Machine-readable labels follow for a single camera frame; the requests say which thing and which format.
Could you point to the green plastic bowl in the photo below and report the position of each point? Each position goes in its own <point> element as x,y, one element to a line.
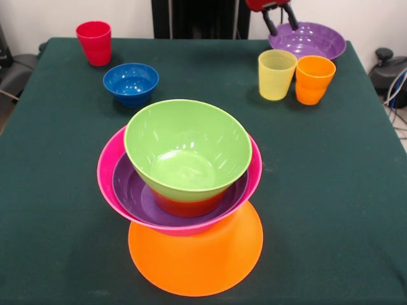
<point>187,136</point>

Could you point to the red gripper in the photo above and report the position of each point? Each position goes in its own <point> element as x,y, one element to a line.
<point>264,4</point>

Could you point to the large orange plastic bowl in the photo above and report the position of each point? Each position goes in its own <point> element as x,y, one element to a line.
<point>197,263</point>

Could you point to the large pink plastic bowl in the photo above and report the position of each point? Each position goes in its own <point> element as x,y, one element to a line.
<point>106,171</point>

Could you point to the small blue plastic bowl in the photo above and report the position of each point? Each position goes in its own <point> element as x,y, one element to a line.
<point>130,82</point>

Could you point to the dark green table cloth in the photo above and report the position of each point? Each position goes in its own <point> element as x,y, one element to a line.
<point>63,206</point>

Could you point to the small red-orange plastic bowl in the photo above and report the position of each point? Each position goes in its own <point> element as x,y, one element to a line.
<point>187,208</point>

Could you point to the red plastic cup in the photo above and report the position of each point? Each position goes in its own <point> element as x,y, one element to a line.
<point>93,44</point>

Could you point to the purple plastic bowl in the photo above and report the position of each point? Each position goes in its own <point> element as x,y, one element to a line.
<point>308,43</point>
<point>127,190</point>

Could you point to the yellow plastic cup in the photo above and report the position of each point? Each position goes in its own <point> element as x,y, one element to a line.
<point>275,79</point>

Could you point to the orange plastic cup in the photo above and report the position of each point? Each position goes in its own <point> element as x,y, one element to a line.
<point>313,85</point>

